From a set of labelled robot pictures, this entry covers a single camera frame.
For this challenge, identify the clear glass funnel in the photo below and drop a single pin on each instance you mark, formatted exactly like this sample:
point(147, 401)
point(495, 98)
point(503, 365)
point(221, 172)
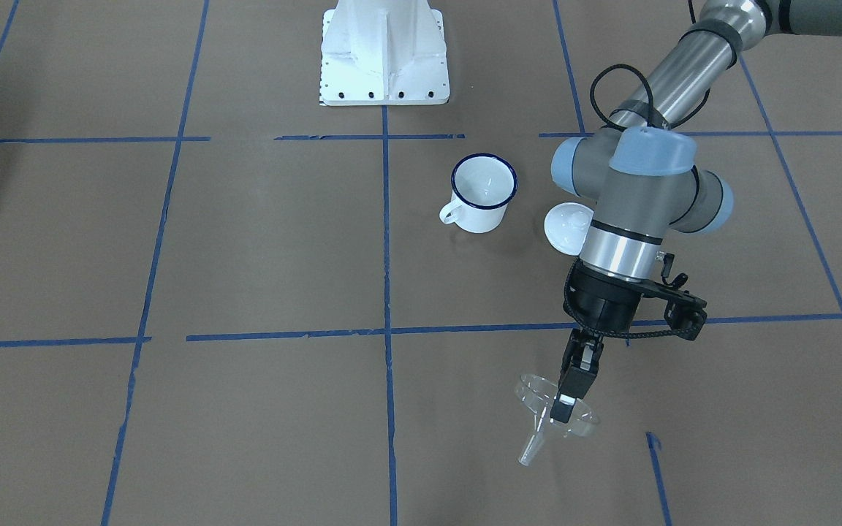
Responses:
point(536, 394)

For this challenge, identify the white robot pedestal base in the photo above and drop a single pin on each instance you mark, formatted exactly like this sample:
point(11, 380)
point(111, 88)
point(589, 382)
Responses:
point(383, 52)

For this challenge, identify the white enamel cup blue rim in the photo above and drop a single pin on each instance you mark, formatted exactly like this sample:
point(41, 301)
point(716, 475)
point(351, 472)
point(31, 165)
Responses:
point(482, 186)

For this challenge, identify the white cup lid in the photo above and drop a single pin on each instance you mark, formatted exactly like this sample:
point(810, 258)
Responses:
point(566, 227)

